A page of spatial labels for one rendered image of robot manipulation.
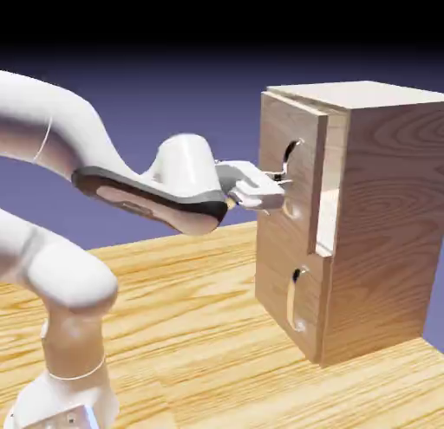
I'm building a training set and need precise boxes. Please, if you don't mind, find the light wood door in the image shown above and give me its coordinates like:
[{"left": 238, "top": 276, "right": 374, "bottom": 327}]
[
  {"left": 257, "top": 91, "right": 330, "bottom": 256},
  {"left": 254, "top": 224, "right": 333, "bottom": 365}
]

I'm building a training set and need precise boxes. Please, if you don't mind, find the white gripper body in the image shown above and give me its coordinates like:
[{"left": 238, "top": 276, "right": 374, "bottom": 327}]
[{"left": 230, "top": 170, "right": 286, "bottom": 211}]

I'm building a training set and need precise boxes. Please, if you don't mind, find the light wood cabinet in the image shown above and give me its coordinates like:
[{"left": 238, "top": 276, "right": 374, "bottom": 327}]
[{"left": 254, "top": 81, "right": 444, "bottom": 369}]

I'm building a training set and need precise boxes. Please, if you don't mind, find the curved metal handle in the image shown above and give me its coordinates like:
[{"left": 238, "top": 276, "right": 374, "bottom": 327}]
[
  {"left": 286, "top": 266, "right": 310, "bottom": 333},
  {"left": 281, "top": 138, "right": 305, "bottom": 219}
]

